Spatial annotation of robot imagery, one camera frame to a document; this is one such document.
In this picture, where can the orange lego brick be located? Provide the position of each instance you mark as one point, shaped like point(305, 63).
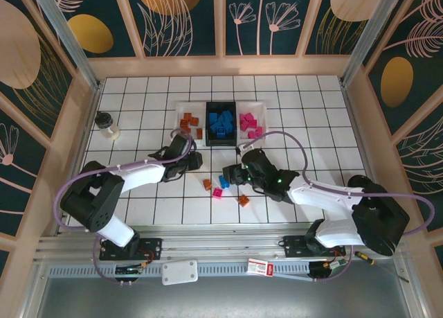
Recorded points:
point(244, 200)
point(186, 129)
point(187, 116)
point(199, 133)
point(207, 184)
point(194, 121)

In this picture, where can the pink lego brick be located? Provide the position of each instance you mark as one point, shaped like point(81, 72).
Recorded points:
point(245, 125)
point(217, 192)
point(248, 117)
point(251, 134)
point(253, 124)
point(259, 130)

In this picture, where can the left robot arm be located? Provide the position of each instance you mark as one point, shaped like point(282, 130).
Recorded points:
point(138, 174)

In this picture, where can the black plastic bin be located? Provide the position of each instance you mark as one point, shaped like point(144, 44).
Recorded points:
point(221, 142)

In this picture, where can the white opaque plastic bin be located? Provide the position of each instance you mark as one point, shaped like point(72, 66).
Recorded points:
point(178, 110)

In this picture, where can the translucent white plastic bin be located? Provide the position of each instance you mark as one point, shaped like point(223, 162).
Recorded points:
point(263, 113)

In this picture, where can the small clear jar black lid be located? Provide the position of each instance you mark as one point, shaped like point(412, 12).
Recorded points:
point(107, 127)

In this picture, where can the red and white tag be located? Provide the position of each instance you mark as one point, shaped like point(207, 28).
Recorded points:
point(257, 266)

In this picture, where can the white rectangular plastic plate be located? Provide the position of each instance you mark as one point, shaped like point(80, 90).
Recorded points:
point(180, 272)

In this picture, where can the black circuit board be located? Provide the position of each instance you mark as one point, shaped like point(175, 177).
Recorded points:
point(129, 269)
point(323, 271)

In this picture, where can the black yellow screwdriver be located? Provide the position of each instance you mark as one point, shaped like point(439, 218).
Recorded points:
point(363, 257)

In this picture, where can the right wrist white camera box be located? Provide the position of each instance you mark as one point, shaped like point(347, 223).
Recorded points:
point(244, 147)

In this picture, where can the aluminium mounting rail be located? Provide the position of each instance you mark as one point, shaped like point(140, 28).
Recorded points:
point(221, 243)

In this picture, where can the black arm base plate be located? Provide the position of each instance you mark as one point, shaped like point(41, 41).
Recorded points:
point(294, 247)
point(152, 245)

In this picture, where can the aluminium frame post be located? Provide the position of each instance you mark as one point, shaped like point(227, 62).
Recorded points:
point(368, 34)
point(65, 37)

